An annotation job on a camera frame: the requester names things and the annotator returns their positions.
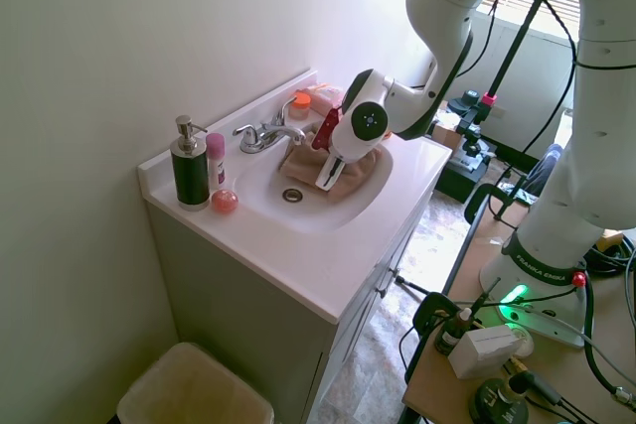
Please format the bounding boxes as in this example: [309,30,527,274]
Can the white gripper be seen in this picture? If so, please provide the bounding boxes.
[315,151,349,193]

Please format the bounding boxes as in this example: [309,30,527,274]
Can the small jar with orange lid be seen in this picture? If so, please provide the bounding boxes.
[290,90,312,121]

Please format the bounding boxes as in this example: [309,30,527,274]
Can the pink wipes pack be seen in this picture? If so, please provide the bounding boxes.
[303,83,347,115]

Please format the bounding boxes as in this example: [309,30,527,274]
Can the black round weighted base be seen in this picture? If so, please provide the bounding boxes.
[469,373,531,424]

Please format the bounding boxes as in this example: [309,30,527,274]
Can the black soap dispenser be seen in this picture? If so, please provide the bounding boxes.
[170,114,211,212]

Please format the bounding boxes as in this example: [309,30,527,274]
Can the grey vanity cabinet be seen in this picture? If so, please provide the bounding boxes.
[146,195,433,424]

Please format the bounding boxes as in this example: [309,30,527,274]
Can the chrome two-handle faucet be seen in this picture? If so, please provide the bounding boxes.
[232,95,307,155]

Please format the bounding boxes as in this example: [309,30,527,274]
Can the brown dropper bottle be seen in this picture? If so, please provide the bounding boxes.
[435,308,473,356]

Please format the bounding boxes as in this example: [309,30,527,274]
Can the window blinds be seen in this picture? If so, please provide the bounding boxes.
[484,0,582,43]

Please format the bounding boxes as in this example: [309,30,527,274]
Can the white cardboard box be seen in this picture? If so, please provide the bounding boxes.
[448,324,521,380]

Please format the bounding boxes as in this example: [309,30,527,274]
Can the white vanity sink top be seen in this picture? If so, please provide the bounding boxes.
[137,69,453,324]

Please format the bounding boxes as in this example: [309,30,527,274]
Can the beige waffle towel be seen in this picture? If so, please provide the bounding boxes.
[277,130,384,206]

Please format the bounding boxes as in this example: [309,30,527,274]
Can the beige trash bin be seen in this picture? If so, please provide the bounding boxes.
[116,342,274,424]

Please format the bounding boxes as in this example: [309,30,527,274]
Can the black camera stand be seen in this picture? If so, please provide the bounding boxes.
[446,0,547,157]

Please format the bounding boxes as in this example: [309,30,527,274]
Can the pink deodorant stick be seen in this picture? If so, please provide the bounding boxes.
[206,133,228,195]

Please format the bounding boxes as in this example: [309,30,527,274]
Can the grey braided cable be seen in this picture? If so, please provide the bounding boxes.
[580,329,636,408]

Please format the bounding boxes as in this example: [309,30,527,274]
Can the pink round soap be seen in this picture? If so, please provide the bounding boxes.
[211,189,240,213]

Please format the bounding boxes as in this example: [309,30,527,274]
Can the black equipment case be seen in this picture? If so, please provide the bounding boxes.
[436,143,498,205]

